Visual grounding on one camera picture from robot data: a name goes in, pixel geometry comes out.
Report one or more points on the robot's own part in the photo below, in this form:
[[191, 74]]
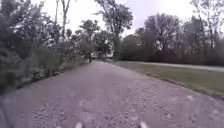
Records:
[[143, 125], [78, 125]]

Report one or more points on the reddish gravel path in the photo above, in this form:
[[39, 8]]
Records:
[[106, 96]]

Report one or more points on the grass strip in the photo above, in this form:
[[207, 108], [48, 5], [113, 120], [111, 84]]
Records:
[[186, 78]]

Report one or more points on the tall tree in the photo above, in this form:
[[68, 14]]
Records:
[[115, 20]]

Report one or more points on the dense green bushes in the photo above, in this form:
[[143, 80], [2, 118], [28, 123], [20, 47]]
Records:
[[26, 60]]

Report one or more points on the pale road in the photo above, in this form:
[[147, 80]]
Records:
[[200, 67]]

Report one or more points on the wood of trees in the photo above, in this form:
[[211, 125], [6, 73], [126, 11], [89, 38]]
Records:
[[173, 40]]

